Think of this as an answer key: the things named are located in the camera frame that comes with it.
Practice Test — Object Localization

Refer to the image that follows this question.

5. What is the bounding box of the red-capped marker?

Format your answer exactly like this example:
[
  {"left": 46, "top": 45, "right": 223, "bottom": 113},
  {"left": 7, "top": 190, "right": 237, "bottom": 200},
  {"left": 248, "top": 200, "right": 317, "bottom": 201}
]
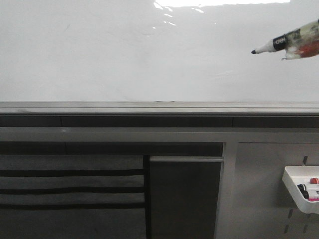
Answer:
[{"left": 310, "top": 177, "right": 319, "bottom": 184}]

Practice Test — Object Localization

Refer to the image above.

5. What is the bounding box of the white whiteboard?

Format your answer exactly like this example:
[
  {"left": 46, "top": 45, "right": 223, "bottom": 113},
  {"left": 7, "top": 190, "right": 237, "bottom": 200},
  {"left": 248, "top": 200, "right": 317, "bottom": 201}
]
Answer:
[{"left": 0, "top": 0, "right": 319, "bottom": 115}]

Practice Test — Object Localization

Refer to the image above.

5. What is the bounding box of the dark grey cabinet panel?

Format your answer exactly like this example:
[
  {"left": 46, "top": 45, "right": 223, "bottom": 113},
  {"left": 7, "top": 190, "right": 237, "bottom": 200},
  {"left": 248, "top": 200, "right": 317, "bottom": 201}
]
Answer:
[{"left": 150, "top": 156, "right": 222, "bottom": 239}]

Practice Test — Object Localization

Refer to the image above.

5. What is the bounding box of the white plastic marker tray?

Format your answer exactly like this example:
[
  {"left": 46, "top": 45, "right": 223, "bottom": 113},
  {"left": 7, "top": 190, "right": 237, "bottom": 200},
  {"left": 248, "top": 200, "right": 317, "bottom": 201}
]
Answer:
[{"left": 282, "top": 166, "right": 319, "bottom": 214}]

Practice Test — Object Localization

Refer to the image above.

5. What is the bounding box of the black-tipped white marker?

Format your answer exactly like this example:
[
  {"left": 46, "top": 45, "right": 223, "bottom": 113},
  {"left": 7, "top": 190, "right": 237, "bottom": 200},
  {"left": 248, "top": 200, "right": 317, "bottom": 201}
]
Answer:
[{"left": 251, "top": 18, "right": 319, "bottom": 61}]

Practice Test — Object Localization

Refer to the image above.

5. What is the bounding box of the grey pegboard panel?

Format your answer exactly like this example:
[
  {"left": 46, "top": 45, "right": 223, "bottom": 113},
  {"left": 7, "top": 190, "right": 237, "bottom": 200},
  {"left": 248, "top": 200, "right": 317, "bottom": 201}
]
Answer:
[{"left": 215, "top": 143, "right": 319, "bottom": 239}]

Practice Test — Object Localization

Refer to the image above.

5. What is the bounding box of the grey fabric pocket organizer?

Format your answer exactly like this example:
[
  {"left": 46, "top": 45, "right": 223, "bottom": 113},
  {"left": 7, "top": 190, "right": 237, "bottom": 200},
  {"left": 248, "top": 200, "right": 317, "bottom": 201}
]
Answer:
[{"left": 0, "top": 154, "right": 151, "bottom": 239}]

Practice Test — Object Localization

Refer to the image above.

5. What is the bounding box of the pink-capped marker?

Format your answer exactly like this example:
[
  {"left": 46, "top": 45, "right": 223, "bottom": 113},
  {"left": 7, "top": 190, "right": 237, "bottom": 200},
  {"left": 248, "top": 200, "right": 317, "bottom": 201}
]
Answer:
[{"left": 302, "top": 190, "right": 319, "bottom": 202}]

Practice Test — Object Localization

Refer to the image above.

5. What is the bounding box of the black-capped marker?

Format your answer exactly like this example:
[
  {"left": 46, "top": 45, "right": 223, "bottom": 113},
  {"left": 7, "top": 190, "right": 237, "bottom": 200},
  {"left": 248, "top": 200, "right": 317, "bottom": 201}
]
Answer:
[{"left": 297, "top": 184, "right": 319, "bottom": 191}]

